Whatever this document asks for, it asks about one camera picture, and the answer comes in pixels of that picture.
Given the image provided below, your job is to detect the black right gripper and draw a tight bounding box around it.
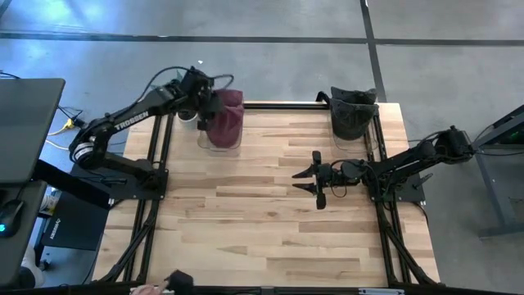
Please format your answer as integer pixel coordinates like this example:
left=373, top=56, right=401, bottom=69
left=291, top=150, right=344, bottom=211

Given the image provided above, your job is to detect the dark red hat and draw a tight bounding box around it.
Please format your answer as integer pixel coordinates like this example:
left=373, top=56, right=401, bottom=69
left=206, top=88, right=246, bottom=150

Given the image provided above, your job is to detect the black hat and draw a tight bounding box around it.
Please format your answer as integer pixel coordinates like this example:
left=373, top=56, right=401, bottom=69
left=314, top=85, right=380, bottom=142

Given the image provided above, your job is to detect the white cup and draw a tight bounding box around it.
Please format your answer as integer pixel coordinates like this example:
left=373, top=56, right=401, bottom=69
left=176, top=108, right=199, bottom=131

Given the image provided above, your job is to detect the black box with white print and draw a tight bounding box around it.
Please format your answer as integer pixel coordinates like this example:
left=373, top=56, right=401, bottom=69
left=39, top=191, right=111, bottom=252

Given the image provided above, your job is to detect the person's hand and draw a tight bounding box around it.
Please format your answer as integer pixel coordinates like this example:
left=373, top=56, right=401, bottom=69
left=129, top=283, right=169, bottom=295

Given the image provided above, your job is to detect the black computer mouse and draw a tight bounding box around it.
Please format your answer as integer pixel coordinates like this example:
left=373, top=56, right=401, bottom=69
left=0, top=198, right=25, bottom=239

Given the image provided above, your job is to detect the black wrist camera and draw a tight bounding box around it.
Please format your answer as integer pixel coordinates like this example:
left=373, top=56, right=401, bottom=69
left=340, top=158, right=368, bottom=180

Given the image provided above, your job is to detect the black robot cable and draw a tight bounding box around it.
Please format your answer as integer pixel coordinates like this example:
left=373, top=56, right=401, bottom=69
left=133, top=65, right=236, bottom=104

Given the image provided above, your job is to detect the black aluminium table frame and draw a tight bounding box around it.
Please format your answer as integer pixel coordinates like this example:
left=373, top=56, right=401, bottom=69
left=91, top=101, right=442, bottom=288

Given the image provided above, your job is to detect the yellow cable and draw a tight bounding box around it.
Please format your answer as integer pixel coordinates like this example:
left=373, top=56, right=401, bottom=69
left=45, top=117, right=78, bottom=151

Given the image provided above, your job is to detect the grey metal desk frame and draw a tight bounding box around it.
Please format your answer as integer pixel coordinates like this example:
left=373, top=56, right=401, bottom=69
left=472, top=103, right=524, bottom=239

